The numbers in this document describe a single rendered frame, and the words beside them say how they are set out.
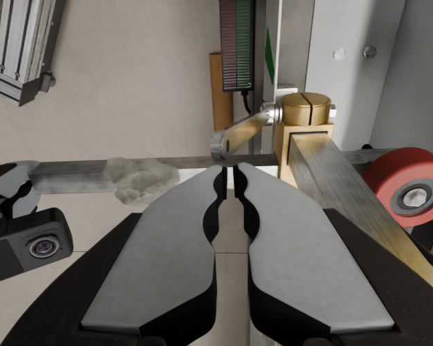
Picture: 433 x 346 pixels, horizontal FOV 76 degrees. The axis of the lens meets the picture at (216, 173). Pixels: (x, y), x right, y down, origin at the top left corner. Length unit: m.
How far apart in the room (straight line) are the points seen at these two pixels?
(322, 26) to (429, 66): 0.17
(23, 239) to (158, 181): 0.13
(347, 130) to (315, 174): 0.38
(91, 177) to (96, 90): 0.94
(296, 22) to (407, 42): 0.19
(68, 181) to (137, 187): 0.09
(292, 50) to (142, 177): 0.27
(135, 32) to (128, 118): 0.34
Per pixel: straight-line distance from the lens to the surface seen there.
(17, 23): 1.08
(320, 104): 0.29
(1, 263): 0.31
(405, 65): 0.55
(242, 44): 0.43
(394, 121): 0.56
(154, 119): 1.24
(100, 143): 1.37
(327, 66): 0.55
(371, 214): 0.20
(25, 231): 0.29
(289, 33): 0.44
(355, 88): 0.58
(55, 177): 0.37
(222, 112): 1.11
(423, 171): 0.32
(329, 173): 0.23
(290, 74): 0.45
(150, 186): 0.32
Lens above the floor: 1.13
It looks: 58 degrees down
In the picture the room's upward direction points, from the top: 177 degrees counter-clockwise
